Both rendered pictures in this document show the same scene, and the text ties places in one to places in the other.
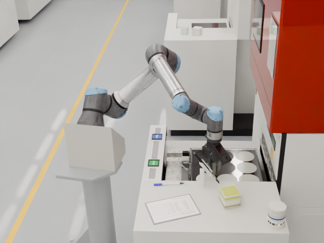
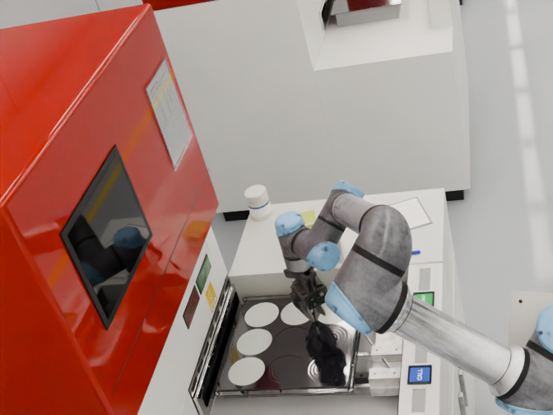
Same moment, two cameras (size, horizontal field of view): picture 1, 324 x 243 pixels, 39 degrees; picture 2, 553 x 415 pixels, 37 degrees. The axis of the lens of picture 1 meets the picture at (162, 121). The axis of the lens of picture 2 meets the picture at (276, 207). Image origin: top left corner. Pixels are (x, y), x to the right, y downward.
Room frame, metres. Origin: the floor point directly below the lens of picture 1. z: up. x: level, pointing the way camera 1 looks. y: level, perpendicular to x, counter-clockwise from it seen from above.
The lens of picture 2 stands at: (3.57, 0.19, 2.43)
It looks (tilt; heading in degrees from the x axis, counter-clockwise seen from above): 33 degrees down; 196
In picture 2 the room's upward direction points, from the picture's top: 16 degrees counter-clockwise
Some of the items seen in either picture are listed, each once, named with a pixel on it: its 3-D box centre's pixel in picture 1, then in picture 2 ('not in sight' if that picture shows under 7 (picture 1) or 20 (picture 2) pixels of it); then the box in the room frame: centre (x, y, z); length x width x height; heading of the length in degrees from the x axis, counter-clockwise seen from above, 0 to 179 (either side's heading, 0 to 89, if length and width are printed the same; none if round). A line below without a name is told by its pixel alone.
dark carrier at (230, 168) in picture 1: (225, 168); (292, 340); (1.97, -0.32, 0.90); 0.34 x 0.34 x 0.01; 86
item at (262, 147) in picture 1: (266, 167); (219, 348); (1.97, -0.53, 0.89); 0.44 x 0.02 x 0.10; 176
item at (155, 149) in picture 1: (155, 161); (425, 354); (2.06, 0.04, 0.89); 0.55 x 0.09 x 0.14; 176
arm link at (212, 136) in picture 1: (214, 133); (299, 258); (1.91, -0.25, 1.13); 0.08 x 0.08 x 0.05
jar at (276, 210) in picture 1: (276, 214); (258, 202); (1.45, -0.45, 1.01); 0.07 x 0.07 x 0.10
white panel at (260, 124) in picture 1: (266, 128); (183, 365); (2.15, -0.56, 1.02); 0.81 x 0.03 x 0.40; 176
